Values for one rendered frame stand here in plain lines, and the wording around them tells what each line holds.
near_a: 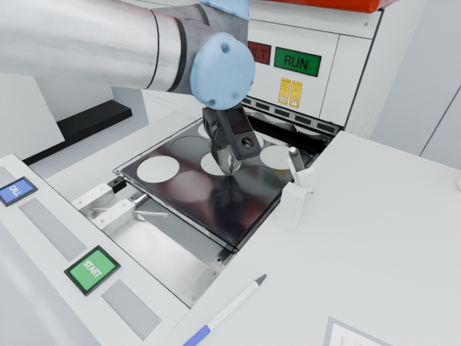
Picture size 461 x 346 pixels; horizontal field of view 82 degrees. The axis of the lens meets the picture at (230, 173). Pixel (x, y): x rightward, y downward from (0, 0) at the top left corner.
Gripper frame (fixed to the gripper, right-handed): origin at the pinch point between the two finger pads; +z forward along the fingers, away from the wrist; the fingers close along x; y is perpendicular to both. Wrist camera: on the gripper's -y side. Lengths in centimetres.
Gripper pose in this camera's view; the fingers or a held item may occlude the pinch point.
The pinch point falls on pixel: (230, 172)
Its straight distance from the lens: 61.5
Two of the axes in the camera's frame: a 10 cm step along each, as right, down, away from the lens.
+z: 0.0, 7.5, 6.6
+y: -3.9, -6.1, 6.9
